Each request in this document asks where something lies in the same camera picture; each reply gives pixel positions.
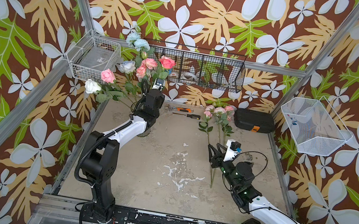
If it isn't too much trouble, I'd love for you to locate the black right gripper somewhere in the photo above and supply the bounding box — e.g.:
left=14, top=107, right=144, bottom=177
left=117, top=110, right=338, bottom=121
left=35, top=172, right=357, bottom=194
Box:
left=202, top=142, right=245, bottom=192

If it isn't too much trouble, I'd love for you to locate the single pink rose stem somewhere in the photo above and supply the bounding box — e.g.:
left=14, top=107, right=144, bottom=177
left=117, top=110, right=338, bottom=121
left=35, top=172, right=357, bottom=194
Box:
left=198, top=105, right=215, bottom=144

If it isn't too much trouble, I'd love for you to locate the pale pink carnation stem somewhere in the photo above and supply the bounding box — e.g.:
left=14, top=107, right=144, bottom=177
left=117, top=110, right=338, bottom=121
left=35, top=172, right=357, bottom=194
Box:
left=210, top=107, right=227, bottom=188

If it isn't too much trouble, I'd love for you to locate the pink rose cluster stem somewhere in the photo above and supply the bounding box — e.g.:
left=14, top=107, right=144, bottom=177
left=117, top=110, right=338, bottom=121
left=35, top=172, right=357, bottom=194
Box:
left=221, top=105, right=235, bottom=145

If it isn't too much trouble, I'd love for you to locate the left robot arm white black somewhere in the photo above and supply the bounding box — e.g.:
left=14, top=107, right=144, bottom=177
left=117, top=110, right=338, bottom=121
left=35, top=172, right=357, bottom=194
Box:
left=74, top=88, right=165, bottom=223

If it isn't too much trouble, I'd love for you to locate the clear ribbed glass vase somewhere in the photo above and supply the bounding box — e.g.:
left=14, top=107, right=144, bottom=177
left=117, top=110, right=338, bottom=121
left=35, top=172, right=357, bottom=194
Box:
left=137, top=125, right=151, bottom=138

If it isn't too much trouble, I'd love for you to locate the pink rose bunch in vase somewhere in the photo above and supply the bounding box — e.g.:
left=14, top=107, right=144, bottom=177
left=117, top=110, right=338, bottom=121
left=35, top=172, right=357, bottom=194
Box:
left=114, top=55, right=176, bottom=101

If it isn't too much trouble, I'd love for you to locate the orange black adjustable wrench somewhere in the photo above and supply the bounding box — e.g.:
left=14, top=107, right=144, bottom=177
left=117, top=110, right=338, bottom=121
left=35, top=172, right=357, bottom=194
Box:
left=165, top=105, right=193, bottom=114

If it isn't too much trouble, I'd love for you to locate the black yellow screwdriver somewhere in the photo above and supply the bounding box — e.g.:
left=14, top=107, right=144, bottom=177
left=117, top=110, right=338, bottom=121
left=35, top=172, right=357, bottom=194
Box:
left=172, top=112, right=201, bottom=120

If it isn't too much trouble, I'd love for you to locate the black zip case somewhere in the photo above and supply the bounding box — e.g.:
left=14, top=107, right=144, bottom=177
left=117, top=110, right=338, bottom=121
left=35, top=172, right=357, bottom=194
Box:
left=234, top=108, right=275, bottom=134

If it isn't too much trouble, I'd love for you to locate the white rose stem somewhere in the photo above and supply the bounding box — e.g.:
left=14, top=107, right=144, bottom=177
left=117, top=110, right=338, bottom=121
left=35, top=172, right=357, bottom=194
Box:
left=85, top=79, right=123, bottom=103

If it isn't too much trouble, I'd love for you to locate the pink rose stem left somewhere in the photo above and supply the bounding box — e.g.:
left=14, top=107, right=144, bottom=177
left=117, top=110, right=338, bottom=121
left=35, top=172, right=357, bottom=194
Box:
left=100, top=69, right=124, bottom=92

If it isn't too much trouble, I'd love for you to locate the light blue flower stem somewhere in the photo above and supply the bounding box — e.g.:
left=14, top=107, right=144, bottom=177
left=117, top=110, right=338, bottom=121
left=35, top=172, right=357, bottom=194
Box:
left=126, top=26, right=151, bottom=52

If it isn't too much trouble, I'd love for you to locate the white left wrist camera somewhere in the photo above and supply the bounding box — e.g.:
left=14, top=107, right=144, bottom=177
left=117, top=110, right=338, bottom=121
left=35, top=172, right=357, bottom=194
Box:
left=152, top=78, right=164, bottom=91

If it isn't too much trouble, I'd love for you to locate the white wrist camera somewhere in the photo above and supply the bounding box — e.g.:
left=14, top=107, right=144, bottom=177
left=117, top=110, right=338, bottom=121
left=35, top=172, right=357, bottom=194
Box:
left=223, top=139, right=241, bottom=162
left=152, top=78, right=164, bottom=91

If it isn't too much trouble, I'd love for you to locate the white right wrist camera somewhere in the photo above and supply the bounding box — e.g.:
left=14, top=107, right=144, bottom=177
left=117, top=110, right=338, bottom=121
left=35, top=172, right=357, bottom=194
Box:
left=223, top=139, right=241, bottom=162

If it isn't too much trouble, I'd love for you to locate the black wire wall basket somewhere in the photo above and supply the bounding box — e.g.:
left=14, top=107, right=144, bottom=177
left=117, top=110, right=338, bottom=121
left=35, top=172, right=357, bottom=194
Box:
left=149, top=40, right=246, bottom=93

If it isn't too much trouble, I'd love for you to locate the white wire basket left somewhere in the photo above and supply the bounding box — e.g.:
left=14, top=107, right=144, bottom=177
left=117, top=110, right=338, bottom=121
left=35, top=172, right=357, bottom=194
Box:
left=67, top=33, right=122, bottom=84

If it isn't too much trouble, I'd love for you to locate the white wire basket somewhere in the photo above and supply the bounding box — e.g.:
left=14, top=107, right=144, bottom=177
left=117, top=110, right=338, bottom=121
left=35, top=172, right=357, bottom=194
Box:
left=281, top=96, right=353, bottom=157
left=67, top=33, right=122, bottom=84

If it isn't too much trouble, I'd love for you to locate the white wire basket right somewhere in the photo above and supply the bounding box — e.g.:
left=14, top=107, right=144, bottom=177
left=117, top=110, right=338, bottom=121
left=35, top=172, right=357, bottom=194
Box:
left=281, top=96, right=353, bottom=157

